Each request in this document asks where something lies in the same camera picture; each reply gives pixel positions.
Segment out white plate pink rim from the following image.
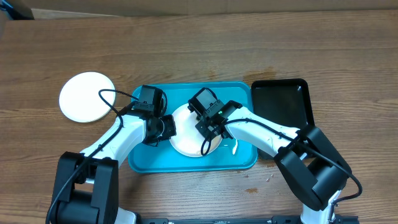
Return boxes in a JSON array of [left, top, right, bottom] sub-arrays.
[[170, 103, 205, 157]]

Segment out white plate blue rim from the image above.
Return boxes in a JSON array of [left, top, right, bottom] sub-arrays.
[[58, 72, 116, 123]]

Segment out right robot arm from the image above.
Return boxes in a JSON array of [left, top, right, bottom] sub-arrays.
[[188, 88, 352, 223]]

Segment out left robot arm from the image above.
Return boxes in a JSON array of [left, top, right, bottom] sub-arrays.
[[45, 85, 176, 224]]

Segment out teal plastic tray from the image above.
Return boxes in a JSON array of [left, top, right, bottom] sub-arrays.
[[128, 82, 258, 173]]

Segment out black rectangular water tray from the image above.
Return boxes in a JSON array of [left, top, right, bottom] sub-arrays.
[[251, 78, 315, 160]]

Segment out dark object top left corner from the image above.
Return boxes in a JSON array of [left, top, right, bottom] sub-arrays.
[[1, 0, 35, 20]]

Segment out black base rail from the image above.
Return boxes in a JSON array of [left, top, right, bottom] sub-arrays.
[[136, 214, 360, 224]]

